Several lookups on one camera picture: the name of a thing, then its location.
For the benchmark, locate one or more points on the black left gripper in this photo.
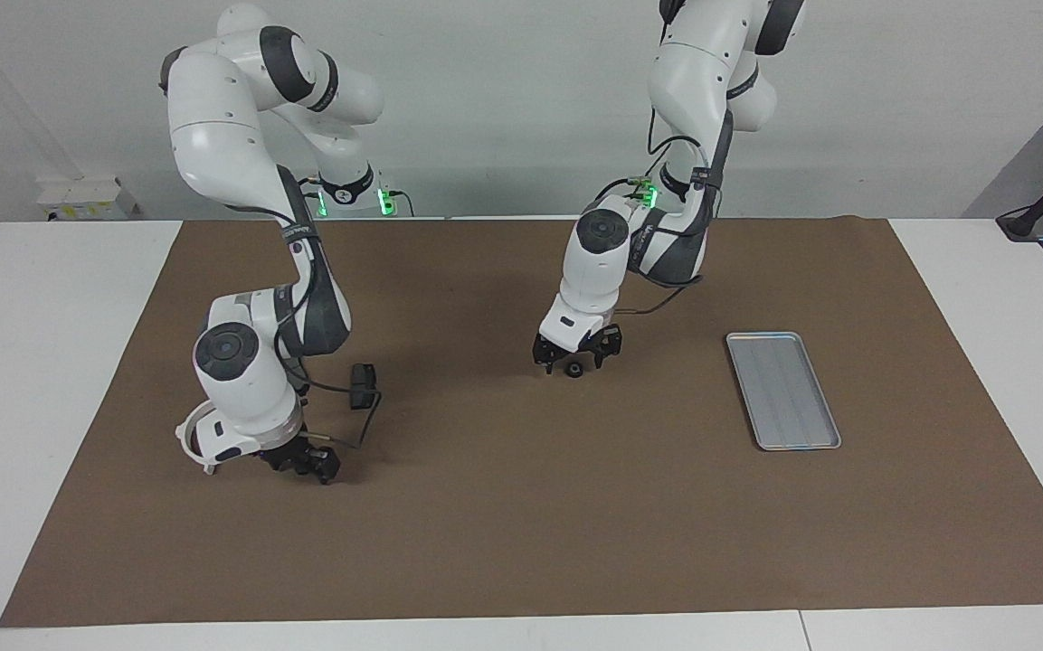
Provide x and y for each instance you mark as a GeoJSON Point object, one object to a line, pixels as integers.
{"type": "Point", "coordinates": [580, 348]}

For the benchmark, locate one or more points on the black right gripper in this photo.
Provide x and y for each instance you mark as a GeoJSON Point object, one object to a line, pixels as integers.
{"type": "Point", "coordinates": [299, 455]}

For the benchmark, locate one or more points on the large black bearing gear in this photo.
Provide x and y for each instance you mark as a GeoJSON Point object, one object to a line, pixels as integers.
{"type": "Point", "coordinates": [575, 370]}

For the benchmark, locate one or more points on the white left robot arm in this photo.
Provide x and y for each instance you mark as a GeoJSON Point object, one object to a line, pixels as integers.
{"type": "Point", "coordinates": [693, 63]}

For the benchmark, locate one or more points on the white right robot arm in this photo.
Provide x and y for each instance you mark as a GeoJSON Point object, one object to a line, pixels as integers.
{"type": "Point", "coordinates": [213, 136]}

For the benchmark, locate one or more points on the silver metal tray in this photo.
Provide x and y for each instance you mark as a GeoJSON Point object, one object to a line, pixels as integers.
{"type": "Point", "coordinates": [783, 391]}

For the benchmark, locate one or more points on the rectangular dark grey brake pad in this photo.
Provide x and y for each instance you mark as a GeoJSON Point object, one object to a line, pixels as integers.
{"type": "Point", "coordinates": [363, 384]}

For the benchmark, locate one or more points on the brown table mat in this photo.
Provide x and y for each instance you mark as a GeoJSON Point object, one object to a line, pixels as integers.
{"type": "Point", "coordinates": [575, 506]}

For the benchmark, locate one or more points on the white power strip box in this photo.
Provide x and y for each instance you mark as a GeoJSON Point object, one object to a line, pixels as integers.
{"type": "Point", "coordinates": [87, 199]}

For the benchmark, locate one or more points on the white curved plastic bracket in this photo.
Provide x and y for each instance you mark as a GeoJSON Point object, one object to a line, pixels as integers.
{"type": "Point", "coordinates": [184, 438]}

